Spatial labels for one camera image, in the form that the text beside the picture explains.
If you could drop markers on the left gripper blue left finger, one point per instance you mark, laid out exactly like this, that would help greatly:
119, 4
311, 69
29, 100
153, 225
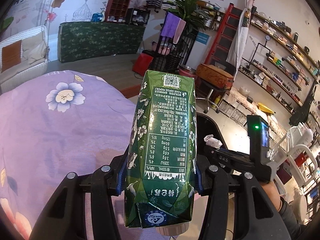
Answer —
121, 176

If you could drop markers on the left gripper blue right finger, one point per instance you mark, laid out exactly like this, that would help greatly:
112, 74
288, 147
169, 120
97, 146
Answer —
198, 180

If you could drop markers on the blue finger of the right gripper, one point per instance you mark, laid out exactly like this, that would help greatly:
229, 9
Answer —
221, 153

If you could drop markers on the green milk carton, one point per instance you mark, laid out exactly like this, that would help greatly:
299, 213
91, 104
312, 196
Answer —
161, 163

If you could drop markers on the black trash bin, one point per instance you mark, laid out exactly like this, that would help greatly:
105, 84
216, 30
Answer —
207, 126

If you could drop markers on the person's right hand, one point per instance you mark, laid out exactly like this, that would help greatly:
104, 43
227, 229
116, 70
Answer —
273, 194

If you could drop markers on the pink basin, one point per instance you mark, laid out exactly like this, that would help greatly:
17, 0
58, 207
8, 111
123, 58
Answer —
186, 71

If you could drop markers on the purple floral tablecloth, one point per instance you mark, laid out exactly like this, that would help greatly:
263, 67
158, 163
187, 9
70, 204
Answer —
65, 135

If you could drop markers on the red ladder shelf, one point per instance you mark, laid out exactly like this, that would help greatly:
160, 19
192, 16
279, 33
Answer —
225, 35

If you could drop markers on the black metal rack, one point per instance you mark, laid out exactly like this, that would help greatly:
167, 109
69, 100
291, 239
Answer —
168, 56

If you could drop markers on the red bag on floor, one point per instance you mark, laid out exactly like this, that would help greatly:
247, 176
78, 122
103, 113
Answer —
142, 64

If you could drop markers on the pink hanging towel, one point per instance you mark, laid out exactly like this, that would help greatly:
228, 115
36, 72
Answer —
179, 31

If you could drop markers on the purple hanging towel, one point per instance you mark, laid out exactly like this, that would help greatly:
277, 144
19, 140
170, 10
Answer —
170, 25

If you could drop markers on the green potted plant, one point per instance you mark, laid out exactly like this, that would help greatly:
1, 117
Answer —
189, 11

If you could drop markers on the green patterned counter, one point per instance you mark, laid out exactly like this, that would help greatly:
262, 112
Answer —
85, 40

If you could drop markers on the white wicker sofa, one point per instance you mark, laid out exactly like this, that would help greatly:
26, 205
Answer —
34, 58

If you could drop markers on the orange cushion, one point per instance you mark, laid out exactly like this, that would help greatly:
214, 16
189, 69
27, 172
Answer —
11, 55

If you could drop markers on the red phone booth cabinet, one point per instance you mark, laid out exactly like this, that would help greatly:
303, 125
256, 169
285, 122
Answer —
116, 10

